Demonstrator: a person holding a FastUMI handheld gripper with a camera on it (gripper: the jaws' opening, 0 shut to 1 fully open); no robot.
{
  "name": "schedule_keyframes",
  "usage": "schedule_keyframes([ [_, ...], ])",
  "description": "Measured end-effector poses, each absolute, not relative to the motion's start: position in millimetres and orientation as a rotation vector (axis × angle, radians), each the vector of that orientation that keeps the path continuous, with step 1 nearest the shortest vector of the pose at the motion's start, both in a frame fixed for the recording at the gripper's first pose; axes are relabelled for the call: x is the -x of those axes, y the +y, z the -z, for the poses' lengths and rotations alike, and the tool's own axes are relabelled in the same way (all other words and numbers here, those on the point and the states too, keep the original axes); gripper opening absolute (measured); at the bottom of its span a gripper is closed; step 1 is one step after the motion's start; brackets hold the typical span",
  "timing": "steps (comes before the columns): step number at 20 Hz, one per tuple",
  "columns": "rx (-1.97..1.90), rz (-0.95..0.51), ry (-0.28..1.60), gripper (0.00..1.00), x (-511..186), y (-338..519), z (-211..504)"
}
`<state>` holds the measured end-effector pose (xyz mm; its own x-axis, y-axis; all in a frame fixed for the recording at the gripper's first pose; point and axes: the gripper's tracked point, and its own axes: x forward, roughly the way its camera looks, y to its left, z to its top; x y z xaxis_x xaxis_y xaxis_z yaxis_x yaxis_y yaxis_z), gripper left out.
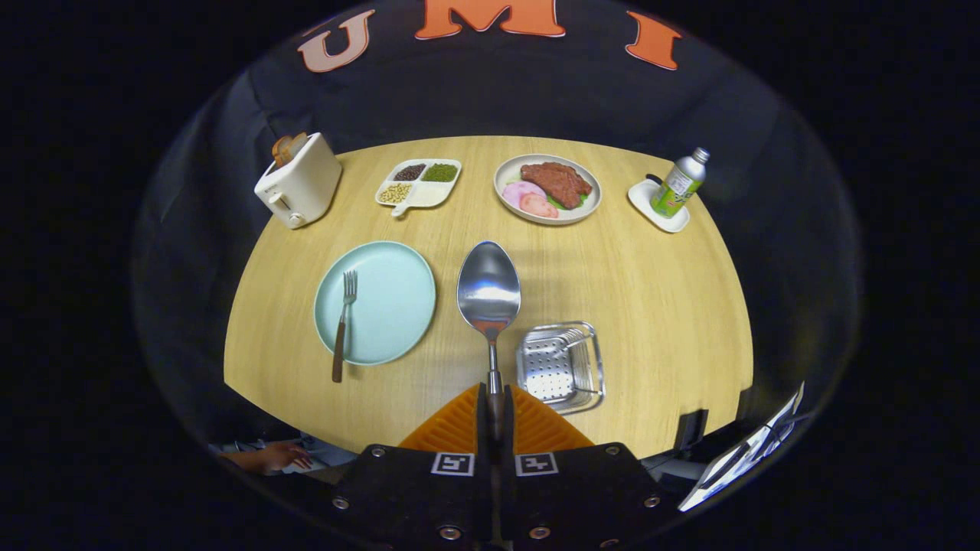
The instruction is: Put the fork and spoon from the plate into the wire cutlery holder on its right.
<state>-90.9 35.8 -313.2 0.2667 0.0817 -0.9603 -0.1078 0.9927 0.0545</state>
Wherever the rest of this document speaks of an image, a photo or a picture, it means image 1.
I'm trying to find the white toaster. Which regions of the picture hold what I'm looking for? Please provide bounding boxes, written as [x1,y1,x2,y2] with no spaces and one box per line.
[254,132,343,230]

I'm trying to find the brown meat steak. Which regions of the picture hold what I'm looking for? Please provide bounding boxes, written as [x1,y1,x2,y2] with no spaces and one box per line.
[521,161,593,210]

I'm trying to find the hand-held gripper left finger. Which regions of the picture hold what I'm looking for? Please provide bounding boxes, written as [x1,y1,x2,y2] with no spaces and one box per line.
[331,383,492,551]

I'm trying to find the pink ham slices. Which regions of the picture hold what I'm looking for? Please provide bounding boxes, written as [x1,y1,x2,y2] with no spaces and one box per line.
[503,181,560,219]

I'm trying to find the small white tray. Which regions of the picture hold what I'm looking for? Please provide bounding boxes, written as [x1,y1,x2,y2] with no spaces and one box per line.
[628,178,691,233]

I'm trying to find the white divided bean dish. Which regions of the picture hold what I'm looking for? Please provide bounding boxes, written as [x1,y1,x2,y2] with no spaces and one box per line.
[374,158,462,217]

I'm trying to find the brown toast slices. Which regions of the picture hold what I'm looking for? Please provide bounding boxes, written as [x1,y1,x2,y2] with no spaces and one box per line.
[272,133,309,167]

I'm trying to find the light blue plate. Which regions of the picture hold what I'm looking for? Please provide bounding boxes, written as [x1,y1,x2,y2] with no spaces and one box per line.
[314,241,437,366]

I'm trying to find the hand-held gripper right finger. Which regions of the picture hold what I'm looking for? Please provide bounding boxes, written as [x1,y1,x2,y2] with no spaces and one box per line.
[498,383,667,551]

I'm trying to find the wooden handle metal spoon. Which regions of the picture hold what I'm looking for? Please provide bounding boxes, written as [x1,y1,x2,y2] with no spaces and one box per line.
[457,240,522,445]

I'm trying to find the round beige food plate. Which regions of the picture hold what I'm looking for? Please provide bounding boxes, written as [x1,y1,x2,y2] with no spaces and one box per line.
[494,154,603,226]

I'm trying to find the green label metal bottle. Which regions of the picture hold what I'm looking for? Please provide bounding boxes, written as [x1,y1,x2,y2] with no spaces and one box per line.
[651,148,711,219]

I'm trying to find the perforated metal basket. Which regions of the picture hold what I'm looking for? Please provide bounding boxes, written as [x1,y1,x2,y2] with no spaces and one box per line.
[515,321,606,415]

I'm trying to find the black table clamp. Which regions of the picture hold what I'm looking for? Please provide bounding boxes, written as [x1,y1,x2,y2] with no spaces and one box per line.
[674,409,710,452]

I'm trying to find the wooden handle metal fork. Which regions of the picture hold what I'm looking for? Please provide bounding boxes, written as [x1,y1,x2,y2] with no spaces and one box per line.
[332,270,359,383]

